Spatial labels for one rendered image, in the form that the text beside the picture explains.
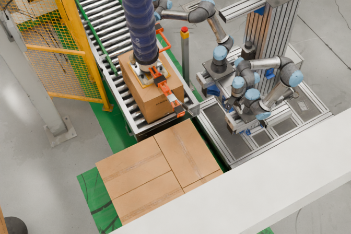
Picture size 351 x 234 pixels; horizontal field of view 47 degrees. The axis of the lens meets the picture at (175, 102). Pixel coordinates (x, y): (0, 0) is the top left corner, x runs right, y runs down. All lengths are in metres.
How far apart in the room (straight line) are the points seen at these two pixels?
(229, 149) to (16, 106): 2.53
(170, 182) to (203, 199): 2.98
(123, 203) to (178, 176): 0.54
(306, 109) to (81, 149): 2.47
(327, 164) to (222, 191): 0.19
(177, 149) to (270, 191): 3.10
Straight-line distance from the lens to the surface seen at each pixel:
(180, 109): 3.35
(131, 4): 3.01
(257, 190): 0.72
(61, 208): 4.38
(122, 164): 3.79
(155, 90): 3.65
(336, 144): 0.79
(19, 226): 4.43
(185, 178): 3.69
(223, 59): 3.51
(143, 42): 3.32
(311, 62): 5.19
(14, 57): 3.60
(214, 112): 4.37
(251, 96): 3.25
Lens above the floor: 3.99
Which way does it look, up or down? 59 degrees down
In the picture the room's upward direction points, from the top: 4 degrees counter-clockwise
